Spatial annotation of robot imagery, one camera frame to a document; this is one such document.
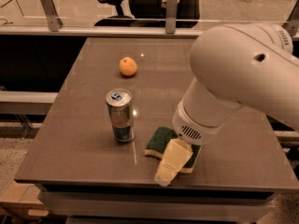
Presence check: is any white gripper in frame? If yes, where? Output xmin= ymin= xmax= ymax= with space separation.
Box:
xmin=154 ymin=101 xmax=223 ymax=187

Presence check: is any middle metal bracket post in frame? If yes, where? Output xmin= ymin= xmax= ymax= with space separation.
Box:
xmin=165 ymin=0 xmax=178 ymax=35

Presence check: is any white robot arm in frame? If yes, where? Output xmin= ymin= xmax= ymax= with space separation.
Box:
xmin=154 ymin=23 xmax=299 ymax=187

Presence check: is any right metal bracket post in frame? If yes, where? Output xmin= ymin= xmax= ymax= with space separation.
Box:
xmin=282 ymin=0 xmax=299 ymax=36

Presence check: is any left metal bracket post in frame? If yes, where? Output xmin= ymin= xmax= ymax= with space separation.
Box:
xmin=40 ymin=0 xmax=63 ymax=32

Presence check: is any orange fruit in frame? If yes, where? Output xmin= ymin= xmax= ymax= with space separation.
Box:
xmin=120 ymin=57 xmax=137 ymax=77

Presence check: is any metal bracket post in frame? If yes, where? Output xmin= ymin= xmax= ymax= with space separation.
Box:
xmin=40 ymin=0 xmax=63 ymax=32
xmin=165 ymin=0 xmax=178 ymax=35
xmin=282 ymin=0 xmax=299 ymax=36

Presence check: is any cardboard box under table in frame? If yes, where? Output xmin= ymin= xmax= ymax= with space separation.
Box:
xmin=0 ymin=182 xmax=50 ymax=224

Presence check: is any black office chair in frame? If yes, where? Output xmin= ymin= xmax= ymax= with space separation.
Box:
xmin=95 ymin=0 xmax=200 ymax=28

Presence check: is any red bull can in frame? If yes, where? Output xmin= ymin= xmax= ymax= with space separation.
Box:
xmin=106 ymin=89 xmax=134 ymax=143

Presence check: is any green and yellow sponge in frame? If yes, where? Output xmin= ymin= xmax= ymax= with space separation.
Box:
xmin=145 ymin=127 xmax=201 ymax=174

